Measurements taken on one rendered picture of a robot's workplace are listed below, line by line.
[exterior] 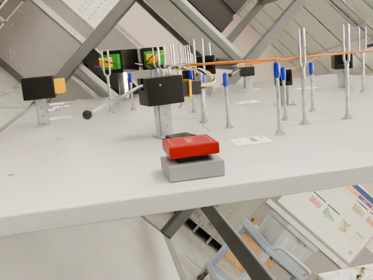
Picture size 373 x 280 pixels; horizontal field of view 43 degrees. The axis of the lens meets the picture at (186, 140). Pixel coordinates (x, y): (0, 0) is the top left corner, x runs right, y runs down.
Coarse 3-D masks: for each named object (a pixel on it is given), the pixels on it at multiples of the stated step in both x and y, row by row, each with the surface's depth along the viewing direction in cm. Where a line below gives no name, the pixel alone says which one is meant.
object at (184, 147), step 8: (192, 136) 50; (200, 136) 50; (208, 136) 50; (168, 144) 47; (176, 144) 47; (184, 144) 46; (192, 144) 46; (200, 144) 46; (208, 144) 46; (216, 144) 46; (168, 152) 46; (176, 152) 46; (184, 152) 46; (192, 152) 46; (200, 152) 46; (208, 152) 46; (216, 152) 47; (176, 160) 49; (184, 160) 47; (192, 160) 47
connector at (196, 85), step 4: (184, 84) 70; (192, 84) 71; (196, 84) 72; (200, 84) 72; (184, 88) 71; (188, 88) 71; (192, 88) 71; (196, 88) 72; (200, 88) 72; (184, 92) 71; (188, 92) 71; (192, 92) 71; (196, 92) 72; (200, 92) 72
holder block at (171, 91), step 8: (144, 80) 68; (152, 80) 68; (160, 80) 68; (168, 80) 69; (176, 80) 69; (144, 88) 68; (152, 88) 68; (160, 88) 68; (168, 88) 69; (176, 88) 69; (144, 96) 69; (152, 96) 68; (160, 96) 68; (168, 96) 69; (176, 96) 69; (144, 104) 70; (152, 104) 68; (160, 104) 69
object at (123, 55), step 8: (120, 56) 133; (128, 56) 136; (136, 56) 140; (128, 64) 136; (136, 64) 140; (112, 72) 136; (120, 72) 134; (120, 80) 140; (120, 88) 140; (128, 96) 141
